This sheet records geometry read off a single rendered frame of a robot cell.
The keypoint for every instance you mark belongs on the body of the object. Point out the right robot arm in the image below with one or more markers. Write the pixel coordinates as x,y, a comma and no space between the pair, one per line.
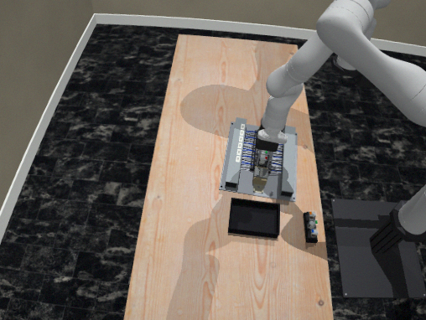
376,4

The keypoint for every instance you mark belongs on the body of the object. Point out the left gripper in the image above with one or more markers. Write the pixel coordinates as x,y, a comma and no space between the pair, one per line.
270,136

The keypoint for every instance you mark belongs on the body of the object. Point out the clear relay with orange button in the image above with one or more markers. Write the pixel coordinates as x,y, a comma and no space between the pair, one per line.
311,214

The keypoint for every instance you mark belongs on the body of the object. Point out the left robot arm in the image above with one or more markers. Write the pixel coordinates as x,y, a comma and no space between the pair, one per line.
342,28

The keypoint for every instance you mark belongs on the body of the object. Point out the clear relay with blue button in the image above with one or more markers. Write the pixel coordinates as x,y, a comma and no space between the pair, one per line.
313,233

